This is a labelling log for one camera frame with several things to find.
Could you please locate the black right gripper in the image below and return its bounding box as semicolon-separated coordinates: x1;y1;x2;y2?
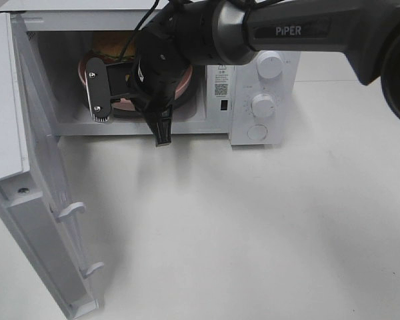
127;13;190;147

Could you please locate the pink round plate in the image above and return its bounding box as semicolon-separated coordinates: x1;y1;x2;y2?
77;50;194;119

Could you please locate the burger with lettuce and cheese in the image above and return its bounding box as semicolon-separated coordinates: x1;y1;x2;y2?
91;31;135;62

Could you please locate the round door release button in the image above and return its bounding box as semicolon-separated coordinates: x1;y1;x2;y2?
247;125;268;141

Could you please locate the white microwave door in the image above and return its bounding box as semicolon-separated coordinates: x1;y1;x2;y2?
0;13;103;319

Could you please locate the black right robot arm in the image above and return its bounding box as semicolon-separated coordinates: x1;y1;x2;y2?
128;1;400;146

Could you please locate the warning label with QR code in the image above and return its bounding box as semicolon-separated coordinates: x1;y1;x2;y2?
213;65;230;97

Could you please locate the white microwave oven body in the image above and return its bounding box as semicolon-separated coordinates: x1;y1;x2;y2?
0;1;300;145

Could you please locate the lower white timer knob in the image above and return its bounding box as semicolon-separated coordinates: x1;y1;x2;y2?
251;94;275;118

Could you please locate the upper white power knob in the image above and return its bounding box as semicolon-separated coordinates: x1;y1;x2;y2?
257;51;283;79

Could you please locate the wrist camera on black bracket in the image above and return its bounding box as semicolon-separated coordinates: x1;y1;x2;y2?
85;57;133;123

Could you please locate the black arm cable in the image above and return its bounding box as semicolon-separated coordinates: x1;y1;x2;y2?
115;0;274;64

